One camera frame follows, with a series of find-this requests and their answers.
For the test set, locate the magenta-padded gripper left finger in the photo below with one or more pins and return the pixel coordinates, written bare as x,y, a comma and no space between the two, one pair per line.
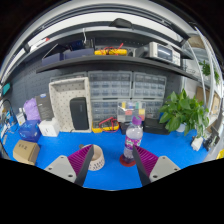
61,166

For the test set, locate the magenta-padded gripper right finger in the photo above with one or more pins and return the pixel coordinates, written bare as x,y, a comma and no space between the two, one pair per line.
163,166

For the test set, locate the clear bottle with purple cap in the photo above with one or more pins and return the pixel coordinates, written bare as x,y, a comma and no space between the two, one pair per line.
133,136

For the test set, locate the beige dotted mug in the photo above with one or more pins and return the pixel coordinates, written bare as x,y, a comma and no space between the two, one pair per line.
97,160

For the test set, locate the brown cardboard box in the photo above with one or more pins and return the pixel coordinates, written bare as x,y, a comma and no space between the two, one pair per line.
26,152

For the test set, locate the flat round red coaster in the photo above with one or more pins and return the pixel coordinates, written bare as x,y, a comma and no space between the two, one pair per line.
125,162

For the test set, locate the black bag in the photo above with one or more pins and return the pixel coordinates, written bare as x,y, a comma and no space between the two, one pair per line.
155,126

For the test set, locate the blue printed box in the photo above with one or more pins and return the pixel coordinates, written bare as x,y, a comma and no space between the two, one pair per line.
30,131

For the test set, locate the small dark labelled box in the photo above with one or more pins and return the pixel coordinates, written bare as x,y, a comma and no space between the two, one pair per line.
124,128

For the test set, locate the black zip case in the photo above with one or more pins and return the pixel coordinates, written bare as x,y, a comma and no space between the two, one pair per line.
79,113

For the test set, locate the green potted plant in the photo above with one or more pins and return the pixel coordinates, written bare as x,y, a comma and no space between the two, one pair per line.
181,111

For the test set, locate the grey small-parts drawer cabinet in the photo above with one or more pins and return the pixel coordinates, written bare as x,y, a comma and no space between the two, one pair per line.
155,108
110,85
104,110
149,86

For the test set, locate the yellow multimeter with red leads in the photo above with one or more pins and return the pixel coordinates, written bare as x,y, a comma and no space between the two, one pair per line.
105,126

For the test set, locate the dark grey carton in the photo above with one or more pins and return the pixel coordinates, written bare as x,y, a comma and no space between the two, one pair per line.
45,106

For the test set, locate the small white box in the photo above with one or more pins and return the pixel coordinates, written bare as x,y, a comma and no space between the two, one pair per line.
20,119

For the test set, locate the purple plastic bag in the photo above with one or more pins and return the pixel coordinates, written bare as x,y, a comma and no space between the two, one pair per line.
30,110

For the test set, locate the clear organizer box coloured contents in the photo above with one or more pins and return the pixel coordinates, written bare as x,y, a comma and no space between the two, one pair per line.
128,110

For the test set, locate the white dotted storage bin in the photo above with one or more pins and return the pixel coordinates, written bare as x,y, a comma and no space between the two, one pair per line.
61,100

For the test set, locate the white shelf rack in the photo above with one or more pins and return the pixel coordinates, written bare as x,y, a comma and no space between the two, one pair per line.
208,83

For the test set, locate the teal panel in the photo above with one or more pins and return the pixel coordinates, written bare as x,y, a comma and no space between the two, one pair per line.
5,89

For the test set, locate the black wall shelf unit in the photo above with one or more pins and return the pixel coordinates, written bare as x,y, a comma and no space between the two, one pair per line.
116,60

